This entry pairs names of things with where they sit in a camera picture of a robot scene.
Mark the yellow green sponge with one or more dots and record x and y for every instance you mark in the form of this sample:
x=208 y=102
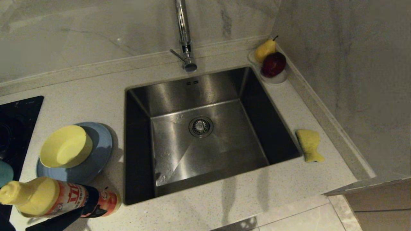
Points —
x=309 y=142

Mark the black induction cooktop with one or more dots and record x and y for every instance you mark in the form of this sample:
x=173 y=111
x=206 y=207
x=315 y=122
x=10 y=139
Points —
x=16 y=128

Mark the yellow pear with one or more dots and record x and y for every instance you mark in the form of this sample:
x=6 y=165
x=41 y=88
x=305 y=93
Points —
x=265 y=50

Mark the small white fruit dish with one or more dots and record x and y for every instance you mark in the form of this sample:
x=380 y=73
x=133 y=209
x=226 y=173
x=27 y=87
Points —
x=276 y=80

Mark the stainless steel sink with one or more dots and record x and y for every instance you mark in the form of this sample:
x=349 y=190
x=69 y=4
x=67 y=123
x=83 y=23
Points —
x=231 y=131

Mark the teal bowl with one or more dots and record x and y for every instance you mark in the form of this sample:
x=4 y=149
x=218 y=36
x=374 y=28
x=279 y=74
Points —
x=4 y=173

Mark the blue round plate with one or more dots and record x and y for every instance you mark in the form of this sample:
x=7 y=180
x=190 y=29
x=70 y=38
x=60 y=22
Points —
x=96 y=154

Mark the dark red apple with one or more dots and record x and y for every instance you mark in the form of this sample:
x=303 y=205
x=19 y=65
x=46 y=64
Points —
x=274 y=64

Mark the metal sink drain strainer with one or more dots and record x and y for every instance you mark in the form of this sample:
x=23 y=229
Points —
x=201 y=126

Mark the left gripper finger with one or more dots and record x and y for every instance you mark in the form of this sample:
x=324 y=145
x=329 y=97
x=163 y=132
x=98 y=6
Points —
x=57 y=223

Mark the yellow plastic bowl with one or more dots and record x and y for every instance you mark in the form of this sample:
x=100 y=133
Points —
x=64 y=146

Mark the chrome faucet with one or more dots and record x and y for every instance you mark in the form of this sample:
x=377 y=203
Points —
x=183 y=35

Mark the orange dish soap bottle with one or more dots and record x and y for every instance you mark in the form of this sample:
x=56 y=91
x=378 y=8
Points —
x=48 y=195

